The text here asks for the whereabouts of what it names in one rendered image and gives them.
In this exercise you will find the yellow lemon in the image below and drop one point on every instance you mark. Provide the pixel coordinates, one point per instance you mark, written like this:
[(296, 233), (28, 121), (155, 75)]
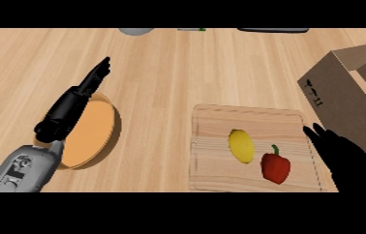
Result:
[(240, 146)]

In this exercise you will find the brown cardboard box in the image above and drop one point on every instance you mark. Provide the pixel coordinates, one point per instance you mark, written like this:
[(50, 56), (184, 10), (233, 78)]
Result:
[(340, 96)]

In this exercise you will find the green and grey object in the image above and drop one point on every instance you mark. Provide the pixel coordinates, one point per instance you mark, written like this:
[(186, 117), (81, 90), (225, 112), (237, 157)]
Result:
[(191, 29)]

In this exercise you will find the pale wooden cutting board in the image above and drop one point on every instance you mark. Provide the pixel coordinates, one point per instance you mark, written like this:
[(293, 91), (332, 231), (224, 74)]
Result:
[(222, 167)]

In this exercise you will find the red bell pepper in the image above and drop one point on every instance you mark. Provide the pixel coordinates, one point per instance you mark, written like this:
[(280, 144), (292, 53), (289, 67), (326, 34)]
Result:
[(274, 168)]

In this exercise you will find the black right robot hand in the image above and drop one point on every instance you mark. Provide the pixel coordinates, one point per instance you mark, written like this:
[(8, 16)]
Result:
[(343, 157)]

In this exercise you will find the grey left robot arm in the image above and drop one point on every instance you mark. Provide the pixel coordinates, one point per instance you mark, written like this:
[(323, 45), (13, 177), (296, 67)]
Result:
[(25, 168)]

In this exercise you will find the orange plate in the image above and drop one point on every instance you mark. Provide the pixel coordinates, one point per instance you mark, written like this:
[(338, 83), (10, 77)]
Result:
[(93, 131)]

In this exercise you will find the grey round object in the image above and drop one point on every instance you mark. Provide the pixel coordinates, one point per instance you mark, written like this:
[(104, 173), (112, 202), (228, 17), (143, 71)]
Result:
[(135, 31)]

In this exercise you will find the dark flat object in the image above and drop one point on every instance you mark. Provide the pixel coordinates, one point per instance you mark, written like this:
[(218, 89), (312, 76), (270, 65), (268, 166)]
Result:
[(271, 30)]

